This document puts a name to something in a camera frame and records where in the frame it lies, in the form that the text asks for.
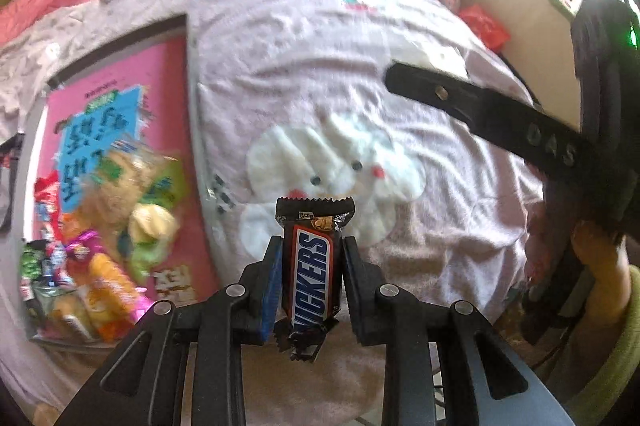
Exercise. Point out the purple printed duvet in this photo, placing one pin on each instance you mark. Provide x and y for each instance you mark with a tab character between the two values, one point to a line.
300	31

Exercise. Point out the person's right forearm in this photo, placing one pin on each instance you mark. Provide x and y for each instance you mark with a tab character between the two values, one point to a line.
615	356

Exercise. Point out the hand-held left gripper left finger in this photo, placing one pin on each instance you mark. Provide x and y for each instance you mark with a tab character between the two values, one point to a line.
267	296

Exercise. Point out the magenta snack bar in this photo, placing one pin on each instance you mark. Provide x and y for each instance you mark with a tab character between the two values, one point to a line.
82	246

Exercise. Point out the black plastic frame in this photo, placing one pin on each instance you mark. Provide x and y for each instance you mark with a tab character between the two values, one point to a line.
10	146

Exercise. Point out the clear small cake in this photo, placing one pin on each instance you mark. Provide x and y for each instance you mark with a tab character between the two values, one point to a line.
67	311

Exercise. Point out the red plastic bag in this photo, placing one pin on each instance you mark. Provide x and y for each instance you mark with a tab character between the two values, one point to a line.
482	26

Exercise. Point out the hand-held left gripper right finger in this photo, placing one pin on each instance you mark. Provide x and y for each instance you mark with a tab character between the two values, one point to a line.
357	296

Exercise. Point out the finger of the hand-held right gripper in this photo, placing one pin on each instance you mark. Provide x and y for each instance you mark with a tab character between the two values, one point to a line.
425	86

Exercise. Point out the pink book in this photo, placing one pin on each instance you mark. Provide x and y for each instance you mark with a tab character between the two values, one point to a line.
165	96

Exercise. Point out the person's right hand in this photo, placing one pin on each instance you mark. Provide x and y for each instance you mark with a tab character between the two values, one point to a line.
607	261

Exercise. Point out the orange snack packet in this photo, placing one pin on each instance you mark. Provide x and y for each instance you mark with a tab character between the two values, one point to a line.
110	286

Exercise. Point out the chocolate bar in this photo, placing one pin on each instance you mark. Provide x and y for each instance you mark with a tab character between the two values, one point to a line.
310	266

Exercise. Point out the clear bag of floss cakes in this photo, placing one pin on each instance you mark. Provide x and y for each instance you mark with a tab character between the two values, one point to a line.
120	186

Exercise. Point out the pink cardboard box tray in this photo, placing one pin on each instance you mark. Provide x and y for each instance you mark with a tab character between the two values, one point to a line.
196	116

